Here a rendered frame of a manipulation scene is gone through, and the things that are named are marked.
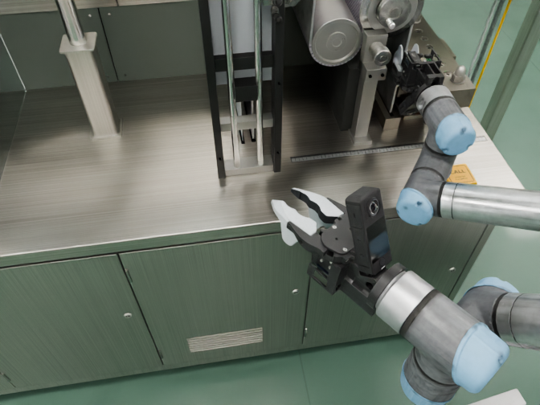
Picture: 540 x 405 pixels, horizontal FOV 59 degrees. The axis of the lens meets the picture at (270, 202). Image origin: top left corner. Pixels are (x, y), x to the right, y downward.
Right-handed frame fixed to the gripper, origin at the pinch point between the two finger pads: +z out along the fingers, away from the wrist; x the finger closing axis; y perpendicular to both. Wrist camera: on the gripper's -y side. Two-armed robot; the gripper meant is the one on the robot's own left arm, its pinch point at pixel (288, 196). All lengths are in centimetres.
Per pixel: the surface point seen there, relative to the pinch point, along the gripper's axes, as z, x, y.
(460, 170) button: -3, 61, 23
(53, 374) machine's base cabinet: 60, -31, 109
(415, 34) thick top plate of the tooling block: 34, 88, 9
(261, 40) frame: 31.9, 22.7, -6.0
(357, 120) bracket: 24, 53, 20
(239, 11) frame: 35.8, 19.8, -10.9
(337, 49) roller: 31, 47, 2
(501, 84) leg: 25, 156, 43
